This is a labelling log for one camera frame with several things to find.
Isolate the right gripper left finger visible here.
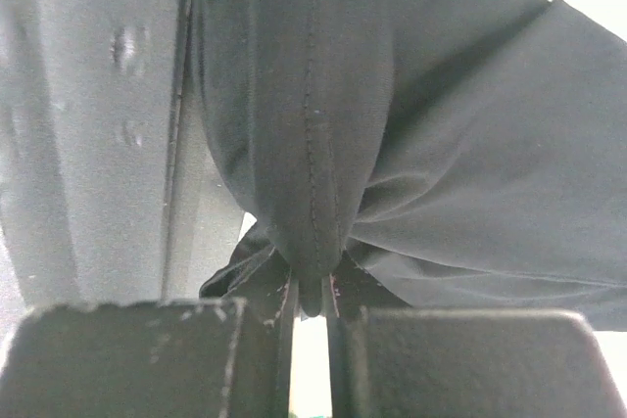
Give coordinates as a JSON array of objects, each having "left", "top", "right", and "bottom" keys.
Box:
[{"left": 0, "top": 246, "right": 301, "bottom": 418}]

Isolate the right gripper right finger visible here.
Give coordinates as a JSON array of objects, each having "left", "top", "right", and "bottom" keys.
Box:
[{"left": 322, "top": 251, "right": 627, "bottom": 418}]

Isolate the black printed t shirt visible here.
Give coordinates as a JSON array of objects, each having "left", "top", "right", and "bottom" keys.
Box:
[{"left": 190, "top": 0, "right": 626, "bottom": 332}]

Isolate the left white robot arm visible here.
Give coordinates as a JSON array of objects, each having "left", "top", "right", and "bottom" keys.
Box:
[{"left": 1, "top": 0, "right": 241, "bottom": 307}]

